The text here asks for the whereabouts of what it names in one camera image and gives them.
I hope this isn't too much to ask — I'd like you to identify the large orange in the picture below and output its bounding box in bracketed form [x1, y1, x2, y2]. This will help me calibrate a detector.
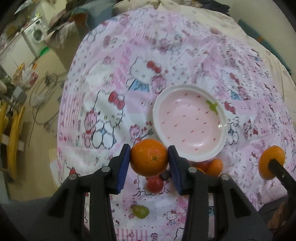
[130, 138, 168, 177]

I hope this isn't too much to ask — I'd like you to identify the yellow wooden frame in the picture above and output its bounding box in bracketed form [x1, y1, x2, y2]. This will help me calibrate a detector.
[1, 102, 26, 179]

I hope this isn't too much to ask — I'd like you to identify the red cherry tomato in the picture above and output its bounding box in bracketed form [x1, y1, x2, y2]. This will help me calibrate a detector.
[147, 176, 164, 193]
[192, 161, 210, 173]

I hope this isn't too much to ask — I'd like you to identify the pink strawberry pattern plate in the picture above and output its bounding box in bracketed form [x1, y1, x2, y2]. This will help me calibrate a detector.
[152, 84, 228, 163]

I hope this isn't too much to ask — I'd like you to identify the white washing machine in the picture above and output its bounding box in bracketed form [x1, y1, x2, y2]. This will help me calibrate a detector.
[22, 18, 48, 58]

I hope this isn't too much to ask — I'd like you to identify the medium orange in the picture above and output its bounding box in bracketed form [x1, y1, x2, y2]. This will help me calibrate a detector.
[258, 146, 285, 180]

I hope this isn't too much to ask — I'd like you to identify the plastic bag on floor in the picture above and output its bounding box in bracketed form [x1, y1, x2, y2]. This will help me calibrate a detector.
[22, 67, 39, 88]

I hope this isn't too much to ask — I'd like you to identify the green grape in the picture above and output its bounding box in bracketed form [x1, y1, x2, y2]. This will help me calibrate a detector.
[132, 205, 149, 219]

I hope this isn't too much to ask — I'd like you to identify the coiled cable on floor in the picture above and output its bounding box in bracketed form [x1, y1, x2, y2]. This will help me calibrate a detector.
[28, 71, 67, 130]

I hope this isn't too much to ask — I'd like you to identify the small tangerine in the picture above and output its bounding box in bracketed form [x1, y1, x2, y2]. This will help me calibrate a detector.
[206, 159, 223, 177]

